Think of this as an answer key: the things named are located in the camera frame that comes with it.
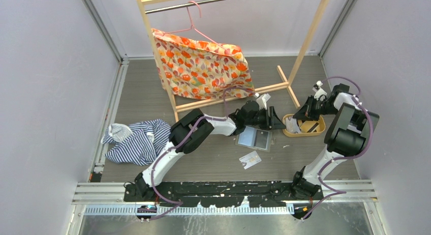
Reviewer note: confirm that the orange floral garment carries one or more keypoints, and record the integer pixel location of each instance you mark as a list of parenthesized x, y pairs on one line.
[(200, 69)]

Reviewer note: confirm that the blue white striped shirt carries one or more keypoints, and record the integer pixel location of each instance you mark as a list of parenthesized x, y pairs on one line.
[(138, 143)]

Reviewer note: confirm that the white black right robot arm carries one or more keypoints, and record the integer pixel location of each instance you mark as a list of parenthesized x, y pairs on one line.
[(348, 136)]

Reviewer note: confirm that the wooden clothes rack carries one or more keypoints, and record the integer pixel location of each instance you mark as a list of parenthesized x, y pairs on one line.
[(179, 104)]

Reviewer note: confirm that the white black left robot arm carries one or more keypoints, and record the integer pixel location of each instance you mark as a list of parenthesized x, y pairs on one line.
[(190, 132)]

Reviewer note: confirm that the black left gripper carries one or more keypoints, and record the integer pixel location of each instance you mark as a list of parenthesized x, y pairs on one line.
[(273, 122)]

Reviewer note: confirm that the tan oval tray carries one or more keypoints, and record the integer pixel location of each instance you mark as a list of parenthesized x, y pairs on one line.
[(322, 128)]

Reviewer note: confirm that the gold card in tray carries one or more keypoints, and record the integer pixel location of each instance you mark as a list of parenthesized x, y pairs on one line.
[(309, 126)]

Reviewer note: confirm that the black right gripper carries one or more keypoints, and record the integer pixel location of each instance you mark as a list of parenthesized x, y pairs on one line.
[(306, 113)]

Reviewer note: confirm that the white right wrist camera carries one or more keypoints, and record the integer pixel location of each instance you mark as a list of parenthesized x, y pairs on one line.
[(320, 94)]

